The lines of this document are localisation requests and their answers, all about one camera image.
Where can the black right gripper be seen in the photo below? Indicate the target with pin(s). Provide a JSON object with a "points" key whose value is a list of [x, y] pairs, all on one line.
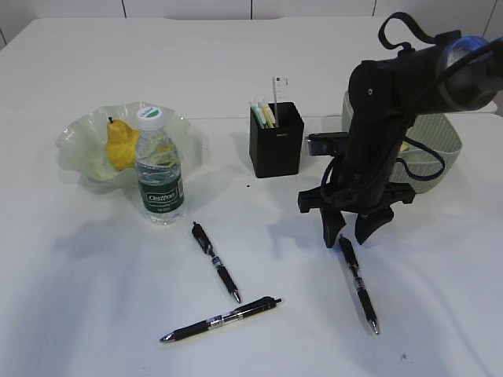
{"points": [[384, 95]]}

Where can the black pen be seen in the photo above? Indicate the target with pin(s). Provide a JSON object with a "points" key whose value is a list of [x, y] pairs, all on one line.
{"points": [[207, 247], [240, 313], [359, 284]]}

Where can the yellow highlighter pen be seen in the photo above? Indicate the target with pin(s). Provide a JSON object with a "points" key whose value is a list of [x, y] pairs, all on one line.
{"points": [[268, 115]]}

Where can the mint green utility knife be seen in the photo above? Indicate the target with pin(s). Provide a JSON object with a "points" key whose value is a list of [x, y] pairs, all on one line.
{"points": [[258, 114]]}

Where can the clear plastic ruler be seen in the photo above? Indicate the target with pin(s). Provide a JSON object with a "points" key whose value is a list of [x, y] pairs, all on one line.
{"points": [[280, 94]]}

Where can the clear water bottle green label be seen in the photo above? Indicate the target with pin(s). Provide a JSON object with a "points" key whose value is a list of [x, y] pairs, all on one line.
{"points": [[158, 167]]}

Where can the yellow pear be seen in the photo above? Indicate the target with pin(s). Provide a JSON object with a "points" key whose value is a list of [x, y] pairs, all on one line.
{"points": [[121, 144]]}

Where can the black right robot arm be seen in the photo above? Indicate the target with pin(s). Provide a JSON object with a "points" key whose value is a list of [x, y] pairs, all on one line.
{"points": [[456, 74]]}

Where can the black square pen holder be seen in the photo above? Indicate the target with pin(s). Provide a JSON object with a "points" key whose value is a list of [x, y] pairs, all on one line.
{"points": [[275, 152]]}

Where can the green woven plastic basket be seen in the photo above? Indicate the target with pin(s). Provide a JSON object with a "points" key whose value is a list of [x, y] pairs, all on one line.
{"points": [[437, 133]]}

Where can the pale green wavy glass plate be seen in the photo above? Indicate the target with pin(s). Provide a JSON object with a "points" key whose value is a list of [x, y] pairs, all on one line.
{"points": [[100, 145]]}

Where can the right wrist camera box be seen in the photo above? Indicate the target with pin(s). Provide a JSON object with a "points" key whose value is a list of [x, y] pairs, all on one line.
{"points": [[327, 144]]}

